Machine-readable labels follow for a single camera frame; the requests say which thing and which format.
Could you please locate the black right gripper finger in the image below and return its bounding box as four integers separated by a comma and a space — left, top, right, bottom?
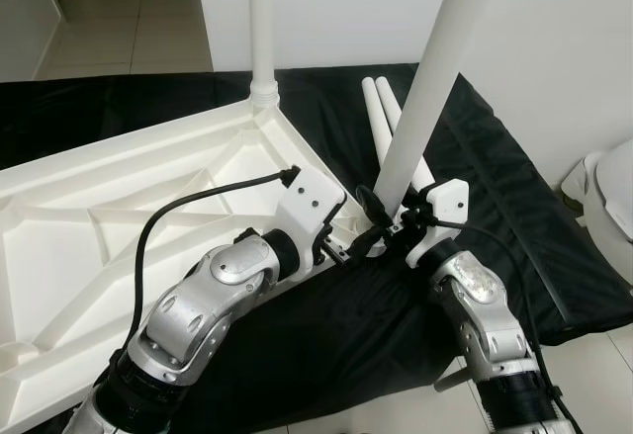
354, 184, 394, 230

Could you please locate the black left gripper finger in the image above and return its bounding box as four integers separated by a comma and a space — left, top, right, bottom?
344, 226, 385, 258

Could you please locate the white plastic table leg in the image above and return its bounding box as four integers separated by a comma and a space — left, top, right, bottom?
378, 76, 436, 190
247, 0, 283, 111
371, 0, 510, 216
360, 76, 392, 163

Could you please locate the white plastic children table top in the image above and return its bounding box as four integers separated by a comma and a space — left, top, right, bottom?
0, 98, 392, 430

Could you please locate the black-legged table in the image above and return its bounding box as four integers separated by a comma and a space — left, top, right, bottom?
433, 365, 478, 393

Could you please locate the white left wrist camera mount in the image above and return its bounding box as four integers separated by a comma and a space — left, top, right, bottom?
274, 165, 347, 257

